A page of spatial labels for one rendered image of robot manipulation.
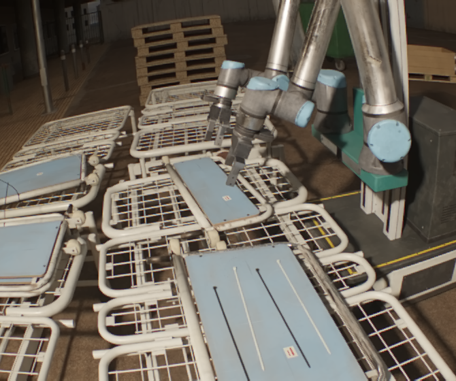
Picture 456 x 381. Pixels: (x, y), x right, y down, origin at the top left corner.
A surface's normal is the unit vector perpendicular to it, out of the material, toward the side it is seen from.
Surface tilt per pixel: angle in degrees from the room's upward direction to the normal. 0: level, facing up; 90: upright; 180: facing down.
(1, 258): 7
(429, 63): 90
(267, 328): 5
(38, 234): 7
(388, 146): 95
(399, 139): 95
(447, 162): 90
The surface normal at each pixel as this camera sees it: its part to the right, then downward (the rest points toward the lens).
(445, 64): -0.16, 0.45
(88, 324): -0.10, -0.89
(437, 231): 0.18, 0.42
